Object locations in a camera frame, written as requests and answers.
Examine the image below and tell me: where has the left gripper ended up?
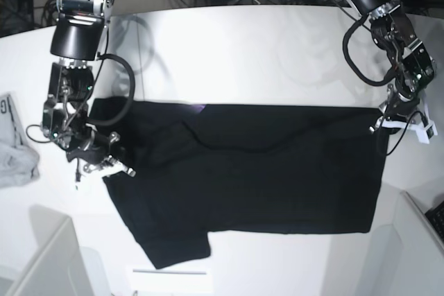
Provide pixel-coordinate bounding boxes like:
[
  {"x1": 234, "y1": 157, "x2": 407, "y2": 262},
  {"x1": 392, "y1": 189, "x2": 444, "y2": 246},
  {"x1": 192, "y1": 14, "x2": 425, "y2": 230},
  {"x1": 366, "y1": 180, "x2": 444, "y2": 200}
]
[{"x1": 368, "y1": 84, "x2": 425, "y2": 134}]

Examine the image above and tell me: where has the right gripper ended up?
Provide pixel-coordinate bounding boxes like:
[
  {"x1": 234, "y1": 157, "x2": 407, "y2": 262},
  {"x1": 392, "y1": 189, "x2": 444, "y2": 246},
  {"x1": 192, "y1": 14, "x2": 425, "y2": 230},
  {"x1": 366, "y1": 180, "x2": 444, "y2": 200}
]
[{"x1": 66, "y1": 131, "x2": 136, "y2": 177}]

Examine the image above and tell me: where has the black T-shirt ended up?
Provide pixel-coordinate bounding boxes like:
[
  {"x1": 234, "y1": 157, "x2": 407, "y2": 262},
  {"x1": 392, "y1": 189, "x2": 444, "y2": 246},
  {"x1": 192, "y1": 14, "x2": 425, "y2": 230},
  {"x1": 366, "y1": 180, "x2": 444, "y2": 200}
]
[{"x1": 102, "y1": 101, "x2": 388, "y2": 269}]

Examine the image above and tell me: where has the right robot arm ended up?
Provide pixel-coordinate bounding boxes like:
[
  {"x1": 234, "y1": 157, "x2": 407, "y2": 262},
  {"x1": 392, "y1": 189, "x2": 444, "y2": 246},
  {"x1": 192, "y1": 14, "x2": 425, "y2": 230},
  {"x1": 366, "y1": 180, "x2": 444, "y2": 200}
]
[{"x1": 40, "y1": 0, "x2": 136, "y2": 177}]

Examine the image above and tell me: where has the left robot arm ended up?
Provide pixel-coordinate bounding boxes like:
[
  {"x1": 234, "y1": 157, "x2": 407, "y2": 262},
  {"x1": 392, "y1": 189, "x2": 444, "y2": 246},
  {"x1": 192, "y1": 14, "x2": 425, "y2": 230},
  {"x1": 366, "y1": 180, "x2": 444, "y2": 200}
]
[{"x1": 343, "y1": 0, "x2": 438, "y2": 143}]

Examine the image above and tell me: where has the grey folded garment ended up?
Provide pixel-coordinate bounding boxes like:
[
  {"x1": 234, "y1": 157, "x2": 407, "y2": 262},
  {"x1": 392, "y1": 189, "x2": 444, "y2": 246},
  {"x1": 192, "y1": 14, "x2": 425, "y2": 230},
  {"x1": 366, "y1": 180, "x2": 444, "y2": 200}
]
[{"x1": 1, "y1": 94, "x2": 40, "y2": 189}]

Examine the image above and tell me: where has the black keyboard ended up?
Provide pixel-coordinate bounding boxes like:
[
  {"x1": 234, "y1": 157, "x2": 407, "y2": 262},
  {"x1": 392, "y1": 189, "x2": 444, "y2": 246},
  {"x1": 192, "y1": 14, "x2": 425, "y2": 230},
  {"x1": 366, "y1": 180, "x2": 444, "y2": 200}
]
[{"x1": 425, "y1": 202, "x2": 444, "y2": 243}]

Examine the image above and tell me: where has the white box left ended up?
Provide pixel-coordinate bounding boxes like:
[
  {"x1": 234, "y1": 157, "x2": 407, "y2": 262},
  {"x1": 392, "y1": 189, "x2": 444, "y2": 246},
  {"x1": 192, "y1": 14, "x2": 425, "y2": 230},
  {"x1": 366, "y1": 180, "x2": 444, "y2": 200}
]
[{"x1": 6, "y1": 217, "x2": 95, "y2": 296}]

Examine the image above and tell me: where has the white box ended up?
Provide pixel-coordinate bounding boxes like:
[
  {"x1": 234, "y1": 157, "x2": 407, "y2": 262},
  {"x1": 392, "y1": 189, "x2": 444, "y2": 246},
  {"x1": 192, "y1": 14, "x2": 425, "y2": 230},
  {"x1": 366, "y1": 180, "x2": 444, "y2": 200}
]
[
  {"x1": 6, "y1": 217, "x2": 95, "y2": 296},
  {"x1": 371, "y1": 192, "x2": 443, "y2": 295}
]

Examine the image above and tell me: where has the white box right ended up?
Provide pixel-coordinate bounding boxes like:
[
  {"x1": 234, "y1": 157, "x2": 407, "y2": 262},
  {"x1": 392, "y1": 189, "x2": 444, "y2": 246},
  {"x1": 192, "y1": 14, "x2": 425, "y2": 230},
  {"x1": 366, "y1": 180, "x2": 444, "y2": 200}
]
[{"x1": 371, "y1": 192, "x2": 443, "y2": 295}]

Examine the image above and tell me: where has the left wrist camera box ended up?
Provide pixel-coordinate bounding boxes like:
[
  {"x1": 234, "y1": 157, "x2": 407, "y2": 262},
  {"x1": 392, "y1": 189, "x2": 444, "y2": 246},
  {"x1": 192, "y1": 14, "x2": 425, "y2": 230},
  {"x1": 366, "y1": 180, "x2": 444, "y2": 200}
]
[{"x1": 414, "y1": 122, "x2": 438, "y2": 144}]

